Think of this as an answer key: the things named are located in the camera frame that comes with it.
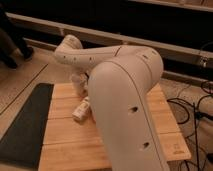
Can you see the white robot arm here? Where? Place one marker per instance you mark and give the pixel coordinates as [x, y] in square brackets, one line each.
[117, 80]

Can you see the white plastic bottle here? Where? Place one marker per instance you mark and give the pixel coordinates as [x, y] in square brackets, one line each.
[82, 110]

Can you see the person's dark legs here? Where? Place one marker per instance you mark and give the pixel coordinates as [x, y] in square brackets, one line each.
[7, 26]

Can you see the dark grey floor mat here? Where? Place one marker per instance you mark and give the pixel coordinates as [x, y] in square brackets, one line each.
[22, 143]

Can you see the metal rail frame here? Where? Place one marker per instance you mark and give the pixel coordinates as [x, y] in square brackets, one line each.
[96, 36]

